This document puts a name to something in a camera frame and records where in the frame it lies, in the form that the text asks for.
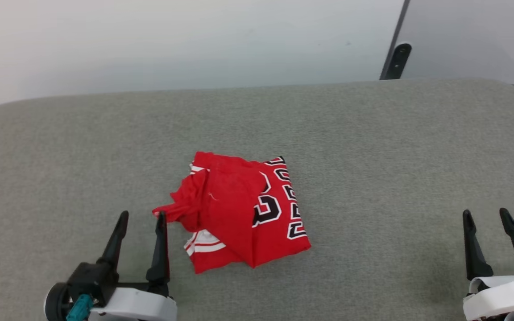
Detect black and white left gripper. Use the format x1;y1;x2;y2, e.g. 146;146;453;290
66;210;178;321

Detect black partition foot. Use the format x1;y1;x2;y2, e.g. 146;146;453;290
379;42;413;81

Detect red and white basketball jersey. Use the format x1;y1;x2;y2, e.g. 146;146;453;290
152;151;312;274

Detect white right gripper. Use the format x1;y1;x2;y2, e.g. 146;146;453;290
462;208;514;321

